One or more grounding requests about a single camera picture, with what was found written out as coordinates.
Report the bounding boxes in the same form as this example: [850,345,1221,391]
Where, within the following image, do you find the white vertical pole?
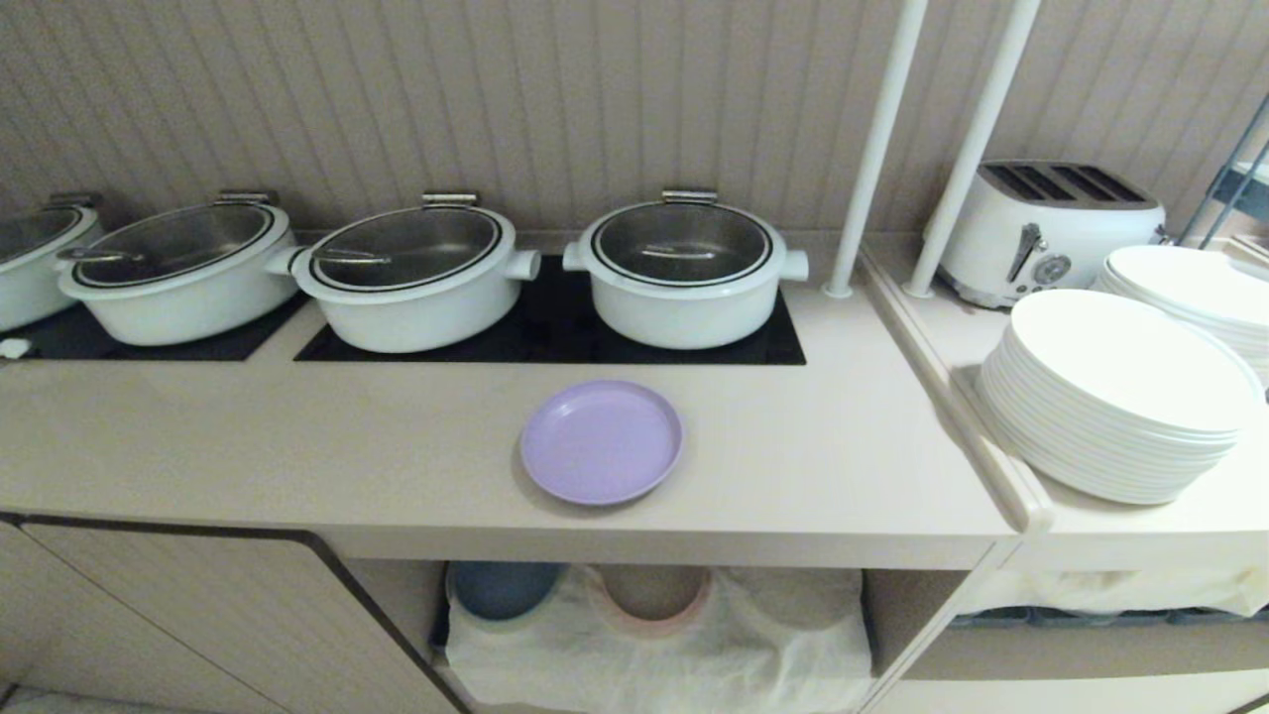
[825,0,930,299]
[902,0,1043,299]

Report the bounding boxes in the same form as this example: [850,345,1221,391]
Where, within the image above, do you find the purple plastic plate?
[519,380,685,507]

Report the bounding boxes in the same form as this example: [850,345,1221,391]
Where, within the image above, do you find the white toaster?
[936,161,1169,309]

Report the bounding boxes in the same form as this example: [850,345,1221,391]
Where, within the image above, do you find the black induction cooktop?
[0,292,310,362]
[293,255,807,367]

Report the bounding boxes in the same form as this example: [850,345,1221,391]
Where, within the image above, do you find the white pot with glass lid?
[288,192,542,355]
[0,193,104,333]
[563,190,809,351]
[56,190,302,347]

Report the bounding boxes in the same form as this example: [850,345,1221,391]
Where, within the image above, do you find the pink bowl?
[599,566,714,636]

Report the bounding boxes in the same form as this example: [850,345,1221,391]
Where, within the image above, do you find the white cloth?
[958,565,1269,619]
[444,565,874,714]

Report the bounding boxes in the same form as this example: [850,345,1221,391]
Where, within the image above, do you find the blue bowl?
[449,562,564,623]

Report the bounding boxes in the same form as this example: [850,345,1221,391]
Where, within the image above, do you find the beige cabinet door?
[0,520,463,714]

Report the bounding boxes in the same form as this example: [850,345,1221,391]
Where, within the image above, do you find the stack of white plates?
[1092,245,1269,388]
[976,289,1268,506]

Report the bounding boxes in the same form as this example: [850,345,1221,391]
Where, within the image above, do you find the metal rack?
[1179,94,1269,249]

